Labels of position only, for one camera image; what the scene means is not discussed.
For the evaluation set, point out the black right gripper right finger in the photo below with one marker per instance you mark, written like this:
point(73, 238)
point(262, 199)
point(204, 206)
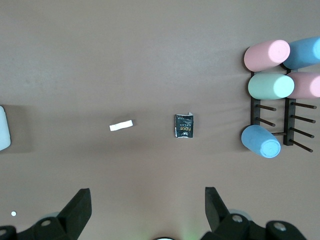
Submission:
point(217, 217)

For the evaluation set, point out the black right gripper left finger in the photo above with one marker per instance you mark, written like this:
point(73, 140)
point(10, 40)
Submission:
point(75, 212)

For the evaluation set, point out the white paper strip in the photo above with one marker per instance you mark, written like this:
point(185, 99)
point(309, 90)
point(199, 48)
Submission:
point(121, 125)

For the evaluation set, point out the white trash bin lid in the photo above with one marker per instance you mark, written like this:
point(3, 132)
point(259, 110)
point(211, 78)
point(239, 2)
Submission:
point(3, 130)

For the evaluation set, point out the white desktop trash bin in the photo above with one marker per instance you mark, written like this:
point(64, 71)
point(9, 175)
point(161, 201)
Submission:
point(9, 125)

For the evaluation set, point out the blue plastic cup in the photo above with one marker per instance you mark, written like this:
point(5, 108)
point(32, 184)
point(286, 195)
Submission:
point(260, 141)
point(302, 53)

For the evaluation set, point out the dark wooden cup rack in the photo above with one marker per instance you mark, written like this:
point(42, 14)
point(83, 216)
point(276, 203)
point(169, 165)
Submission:
point(288, 125)

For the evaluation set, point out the green plastic cup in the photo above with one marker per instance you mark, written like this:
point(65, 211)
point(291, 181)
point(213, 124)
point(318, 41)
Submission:
point(270, 86)

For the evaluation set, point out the pink plastic cup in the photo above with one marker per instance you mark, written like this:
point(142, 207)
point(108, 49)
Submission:
point(262, 57)
point(306, 85)

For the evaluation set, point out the brown table cover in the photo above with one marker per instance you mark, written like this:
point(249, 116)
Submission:
point(150, 62)

